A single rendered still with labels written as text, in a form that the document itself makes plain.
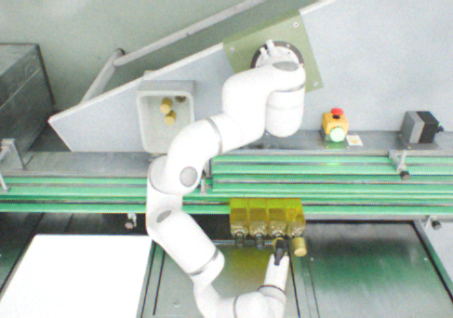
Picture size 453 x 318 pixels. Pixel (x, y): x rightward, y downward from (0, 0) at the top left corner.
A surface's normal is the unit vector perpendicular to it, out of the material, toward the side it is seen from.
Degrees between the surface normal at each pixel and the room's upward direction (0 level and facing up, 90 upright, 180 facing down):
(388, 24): 0
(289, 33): 3
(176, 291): 90
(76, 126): 0
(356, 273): 90
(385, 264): 90
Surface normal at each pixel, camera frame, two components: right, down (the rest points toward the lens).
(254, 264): -0.01, -0.81
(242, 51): -0.07, 0.60
